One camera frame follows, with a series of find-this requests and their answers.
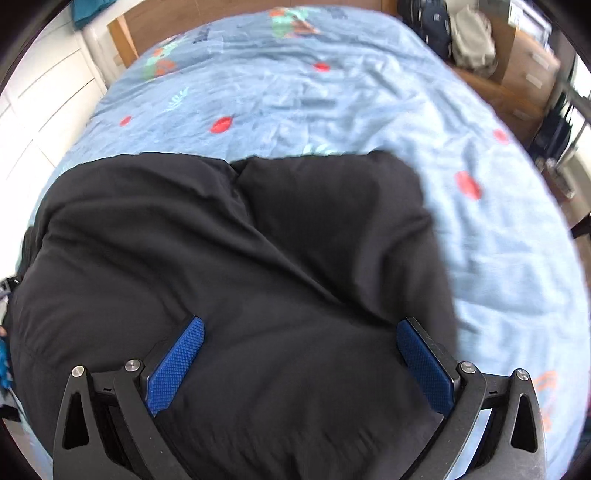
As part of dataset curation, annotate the white wardrobe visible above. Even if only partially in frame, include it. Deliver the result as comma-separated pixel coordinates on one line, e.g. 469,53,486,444
0,18,114,195

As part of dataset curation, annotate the light blue lettered fleece blanket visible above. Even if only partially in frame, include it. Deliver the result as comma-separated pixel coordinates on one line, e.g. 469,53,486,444
14,277,588,480

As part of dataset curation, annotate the blue printed bed sheet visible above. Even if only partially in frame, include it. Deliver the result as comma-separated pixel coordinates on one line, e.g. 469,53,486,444
55,4,573,324

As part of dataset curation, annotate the beige bag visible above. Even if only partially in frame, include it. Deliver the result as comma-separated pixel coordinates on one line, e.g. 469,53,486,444
449,7,500,78

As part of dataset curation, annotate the dark blue bag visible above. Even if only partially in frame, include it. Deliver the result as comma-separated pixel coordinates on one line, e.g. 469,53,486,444
530,110,579,160

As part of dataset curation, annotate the dark backpack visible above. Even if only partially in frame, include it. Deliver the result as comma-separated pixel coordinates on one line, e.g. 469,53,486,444
396,0,452,60

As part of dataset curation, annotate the teal curtain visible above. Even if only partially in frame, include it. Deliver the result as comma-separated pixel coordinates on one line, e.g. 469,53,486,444
71,0,117,29

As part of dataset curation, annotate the wooden nightstand with drawers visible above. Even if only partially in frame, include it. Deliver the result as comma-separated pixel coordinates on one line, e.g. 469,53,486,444
455,9,561,134

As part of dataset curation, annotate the black jacket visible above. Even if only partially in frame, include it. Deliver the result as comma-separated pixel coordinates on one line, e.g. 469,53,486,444
9,150,461,480

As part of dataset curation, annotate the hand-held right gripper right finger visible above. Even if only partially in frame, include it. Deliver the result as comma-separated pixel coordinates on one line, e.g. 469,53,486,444
396,316,548,480

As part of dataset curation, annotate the wooden headboard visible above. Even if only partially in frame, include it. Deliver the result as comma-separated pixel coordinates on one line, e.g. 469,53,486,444
107,0,399,71

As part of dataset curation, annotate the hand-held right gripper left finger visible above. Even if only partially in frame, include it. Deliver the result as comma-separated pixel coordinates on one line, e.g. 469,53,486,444
53,315,205,480

